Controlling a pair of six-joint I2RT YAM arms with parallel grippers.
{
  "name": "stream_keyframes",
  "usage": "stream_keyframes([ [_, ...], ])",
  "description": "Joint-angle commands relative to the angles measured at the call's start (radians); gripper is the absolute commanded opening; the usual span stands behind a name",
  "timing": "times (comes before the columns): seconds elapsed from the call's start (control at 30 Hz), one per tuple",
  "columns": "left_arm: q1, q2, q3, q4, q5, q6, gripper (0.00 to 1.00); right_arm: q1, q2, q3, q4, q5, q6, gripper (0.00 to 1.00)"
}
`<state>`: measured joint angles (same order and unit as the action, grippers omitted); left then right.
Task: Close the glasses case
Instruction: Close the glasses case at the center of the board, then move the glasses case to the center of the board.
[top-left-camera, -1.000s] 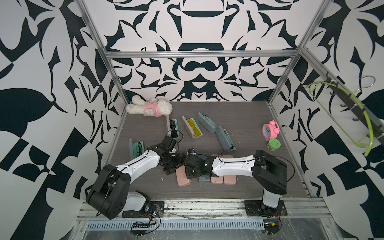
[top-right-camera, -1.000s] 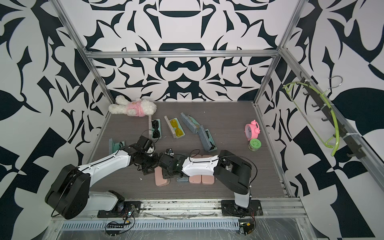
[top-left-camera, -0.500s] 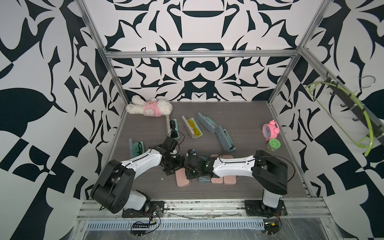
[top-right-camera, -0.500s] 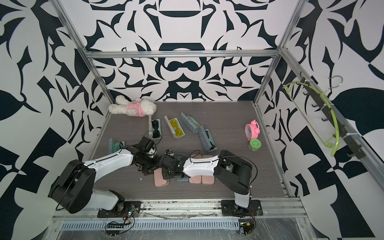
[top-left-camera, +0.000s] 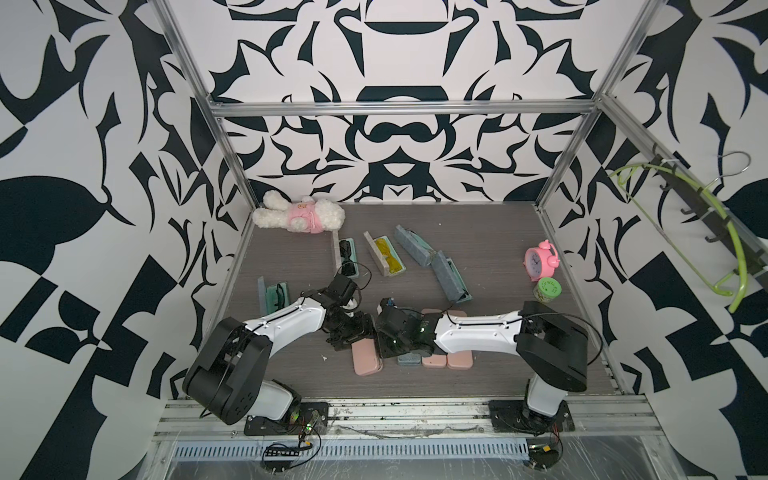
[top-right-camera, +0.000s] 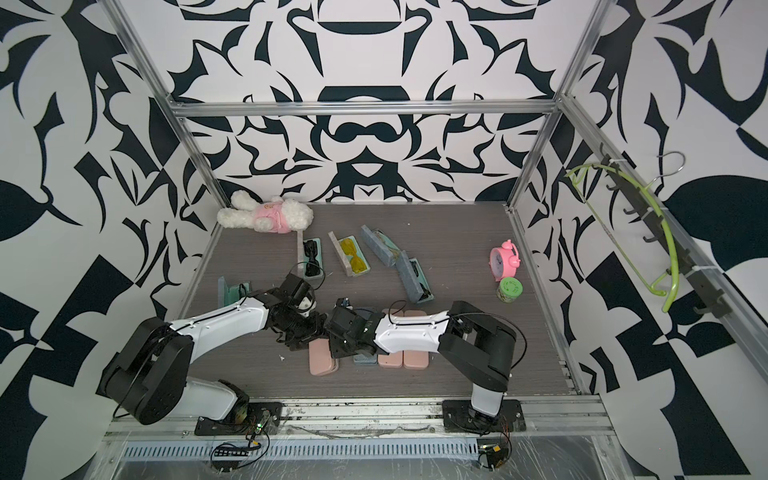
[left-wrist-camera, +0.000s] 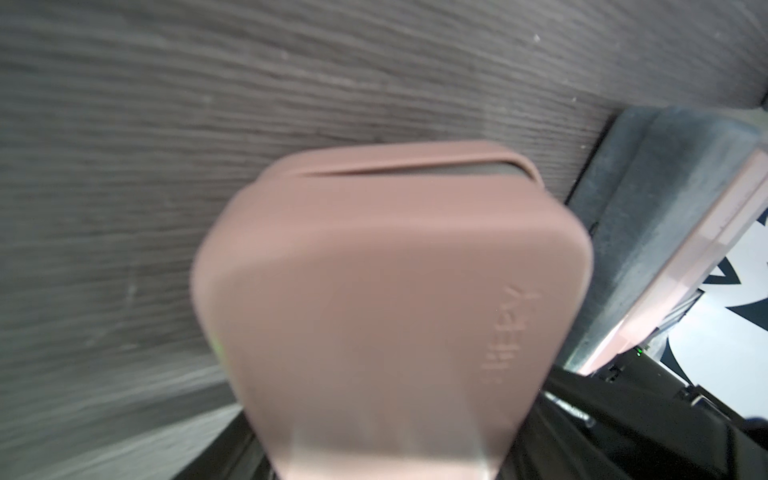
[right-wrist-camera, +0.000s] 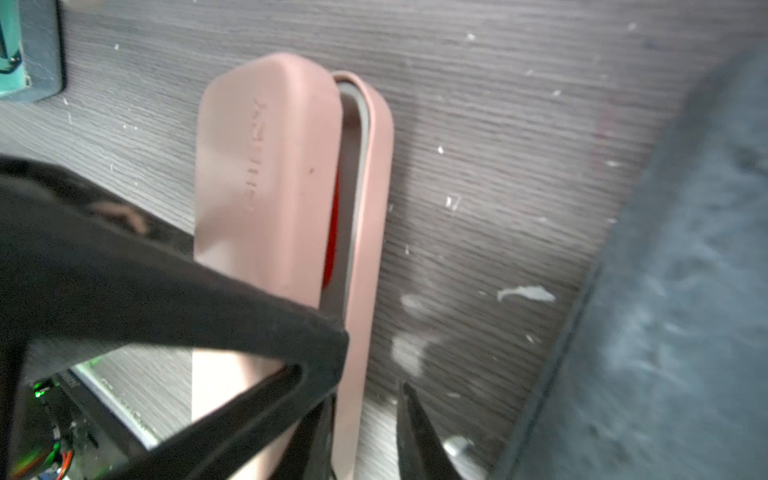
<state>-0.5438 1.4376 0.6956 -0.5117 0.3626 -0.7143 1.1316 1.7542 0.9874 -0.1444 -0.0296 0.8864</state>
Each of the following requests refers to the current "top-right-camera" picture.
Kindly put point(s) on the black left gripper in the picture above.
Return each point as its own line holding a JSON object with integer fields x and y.
{"x": 315, "y": 333}

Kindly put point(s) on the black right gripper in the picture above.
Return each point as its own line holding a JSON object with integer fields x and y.
{"x": 333, "y": 351}

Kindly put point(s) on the mint case with white sunglasses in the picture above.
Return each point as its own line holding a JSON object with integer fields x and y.
{"x": 365, "y": 360}

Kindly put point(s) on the pink case with red glasses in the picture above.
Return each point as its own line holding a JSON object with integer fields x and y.
{"x": 321, "y": 362}

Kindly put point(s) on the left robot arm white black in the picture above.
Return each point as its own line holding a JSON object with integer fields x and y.
{"x": 149, "y": 378}

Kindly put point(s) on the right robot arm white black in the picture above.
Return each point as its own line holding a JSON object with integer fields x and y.
{"x": 479, "y": 345}

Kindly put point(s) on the grey case with black sunglasses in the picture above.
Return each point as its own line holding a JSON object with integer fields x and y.
{"x": 301, "y": 258}

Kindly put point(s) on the yellow glasses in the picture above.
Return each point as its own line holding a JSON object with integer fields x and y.
{"x": 357, "y": 263}

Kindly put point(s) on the beige case with yellow glasses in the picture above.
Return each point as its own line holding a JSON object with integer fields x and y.
{"x": 343, "y": 259}

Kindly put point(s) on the grey-green case far left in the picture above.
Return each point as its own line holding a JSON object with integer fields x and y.
{"x": 228, "y": 294}

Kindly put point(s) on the black sunglasses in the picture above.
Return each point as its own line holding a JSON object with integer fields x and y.
{"x": 312, "y": 265}

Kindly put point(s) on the white plush toy pink outfit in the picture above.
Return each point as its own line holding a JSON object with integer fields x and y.
{"x": 280, "y": 216}

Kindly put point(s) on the green lidded jar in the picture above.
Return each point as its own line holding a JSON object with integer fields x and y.
{"x": 509, "y": 289}

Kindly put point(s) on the pink alarm clock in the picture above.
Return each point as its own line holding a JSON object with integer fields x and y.
{"x": 504, "y": 261}

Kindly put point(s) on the green clothes hanger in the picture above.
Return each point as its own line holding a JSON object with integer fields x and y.
{"x": 646, "y": 261}

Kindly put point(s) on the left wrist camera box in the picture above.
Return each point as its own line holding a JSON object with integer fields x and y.
{"x": 298, "y": 294}

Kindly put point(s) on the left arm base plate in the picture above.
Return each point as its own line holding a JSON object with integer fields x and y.
{"x": 246, "y": 417}

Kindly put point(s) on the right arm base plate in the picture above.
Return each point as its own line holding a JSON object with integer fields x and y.
{"x": 458, "y": 416}

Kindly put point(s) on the white slotted cable duct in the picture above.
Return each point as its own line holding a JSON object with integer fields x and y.
{"x": 326, "y": 449}

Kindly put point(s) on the aluminium front rail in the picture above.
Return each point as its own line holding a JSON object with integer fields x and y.
{"x": 347, "y": 418}

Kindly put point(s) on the black wall hook rail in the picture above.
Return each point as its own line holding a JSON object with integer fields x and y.
{"x": 645, "y": 206}

